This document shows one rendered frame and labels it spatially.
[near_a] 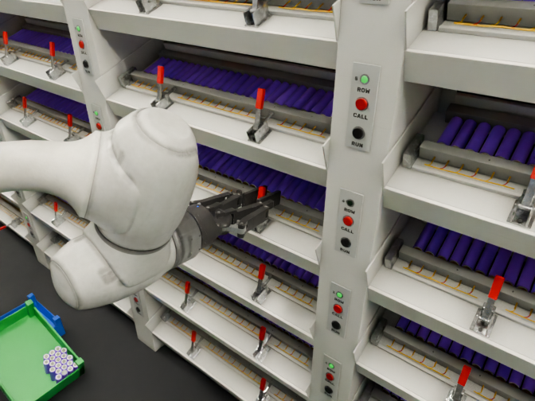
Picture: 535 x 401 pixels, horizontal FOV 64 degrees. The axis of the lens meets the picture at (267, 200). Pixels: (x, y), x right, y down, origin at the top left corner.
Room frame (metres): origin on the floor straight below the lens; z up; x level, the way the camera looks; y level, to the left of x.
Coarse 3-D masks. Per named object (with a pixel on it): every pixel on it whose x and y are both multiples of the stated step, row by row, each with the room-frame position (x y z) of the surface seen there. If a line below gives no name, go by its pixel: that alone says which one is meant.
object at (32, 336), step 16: (32, 304) 1.04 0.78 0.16; (16, 320) 1.02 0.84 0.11; (32, 320) 1.04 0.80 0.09; (0, 336) 0.97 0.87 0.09; (16, 336) 0.98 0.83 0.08; (32, 336) 0.98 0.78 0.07; (48, 336) 0.99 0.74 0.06; (0, 352) 0.91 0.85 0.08; (16, 352) 0.92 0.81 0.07; (32, 352) 0.93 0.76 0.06; (48, 352) 0.94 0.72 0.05; (0, 368) 0.87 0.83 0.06; (16, 368) 0.87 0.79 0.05; (32, 368) 0.88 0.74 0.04; (80, 368) 0.88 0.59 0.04; (0, 384) 0.79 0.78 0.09; (16, 384) 0.83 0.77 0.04; (32, 384) 0.83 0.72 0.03; (48, 384) 0.84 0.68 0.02; (64, 384) 0.84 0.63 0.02; (16, 400) 0.78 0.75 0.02; (32, 400) 0.79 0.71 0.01
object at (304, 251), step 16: (224, 192) 0.84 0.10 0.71; (272, 208) 0.76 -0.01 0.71; (272, 224) 0.72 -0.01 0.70; (304, 224) 0.70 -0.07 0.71; (256, 240) 0.71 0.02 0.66; (272, 240) 0.68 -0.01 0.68; (288, 240) 0.67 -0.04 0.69; (304, 240) 0.67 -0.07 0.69; (320, 240) 0.66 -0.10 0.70; (288, 256) 0.66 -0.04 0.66; (304, 256) 0.63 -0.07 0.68; (320, 256) 0.61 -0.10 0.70
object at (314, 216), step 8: (200, 168) 0.90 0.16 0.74; (200, 176) 0.88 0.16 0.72; (208, 176) 0.87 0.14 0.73; (216, 176) 0.86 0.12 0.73; (216, 184) 0.86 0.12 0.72; (224, 184) 0.83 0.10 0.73; (232, 184) 0.83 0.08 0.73; (240, 184) 0.82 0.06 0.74; (232, 192) 0.83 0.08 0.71; (280, 200) 0.75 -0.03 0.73; (288, 200) 0.75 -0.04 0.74; (280, 208) 0.75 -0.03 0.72; (288, 208) 0.73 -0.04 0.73; (296, 208) 0.72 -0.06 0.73; (304, 208) 0.72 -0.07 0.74; (312, 208) 0.71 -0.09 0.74; (280, 216) 0.73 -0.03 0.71; (304, 216) 0.71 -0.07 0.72; (312, 216) 0.70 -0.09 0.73; (320, 216) 0.69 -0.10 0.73; (320, 224) 0.69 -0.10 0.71
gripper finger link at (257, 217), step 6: (258, 210) 0.65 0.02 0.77; (264, 210) 0.65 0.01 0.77; (246, 216) 0.62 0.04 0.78; (252, 216) 0.62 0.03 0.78; (258, 216) 0.64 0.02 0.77; (264, 216) 0.65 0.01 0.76; (240, 222) 0.60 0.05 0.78; (246, 222) 0.60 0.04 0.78; (252, 222) 0.62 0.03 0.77; (258, 222) 0.64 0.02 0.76; (240, 228) 0.59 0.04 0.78; (246, 228) 0.61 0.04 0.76; (252, 228) 0.62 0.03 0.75; (240, 234) 0.59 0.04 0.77
